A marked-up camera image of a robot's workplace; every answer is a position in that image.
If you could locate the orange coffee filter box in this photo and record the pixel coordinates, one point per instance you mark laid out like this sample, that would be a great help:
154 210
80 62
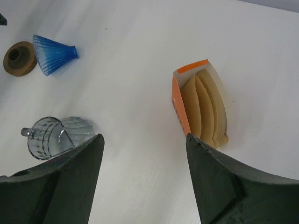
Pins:
180 78

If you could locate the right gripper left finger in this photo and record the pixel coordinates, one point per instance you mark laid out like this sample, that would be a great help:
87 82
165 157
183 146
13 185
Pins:
58 191

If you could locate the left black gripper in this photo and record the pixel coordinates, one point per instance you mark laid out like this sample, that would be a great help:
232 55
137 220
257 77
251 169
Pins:
3 20

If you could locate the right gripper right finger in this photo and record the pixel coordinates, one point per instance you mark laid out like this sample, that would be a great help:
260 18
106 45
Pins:
228 191

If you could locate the blue glass dripper cone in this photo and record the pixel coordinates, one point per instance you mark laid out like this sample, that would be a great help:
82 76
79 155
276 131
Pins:
52 55

